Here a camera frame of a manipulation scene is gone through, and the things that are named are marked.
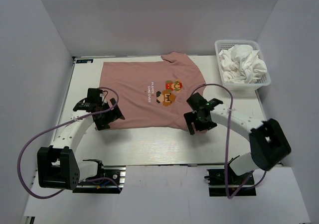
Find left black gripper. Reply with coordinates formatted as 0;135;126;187
95;98;125;130

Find pink printed t shirt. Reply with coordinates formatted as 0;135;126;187
100;52;205;130

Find white t shirt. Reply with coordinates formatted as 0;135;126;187
218;45;267;84

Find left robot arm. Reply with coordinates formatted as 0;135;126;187
37;87;124;190

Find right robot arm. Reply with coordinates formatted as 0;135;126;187
184;93;292;184

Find dark label sticker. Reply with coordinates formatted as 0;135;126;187
76;59;94;64

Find white plastic basket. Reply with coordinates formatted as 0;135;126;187
215;39;271;91

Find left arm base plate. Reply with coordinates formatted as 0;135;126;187
73;166;126;194

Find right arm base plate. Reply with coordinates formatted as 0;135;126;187
204;168;257;197

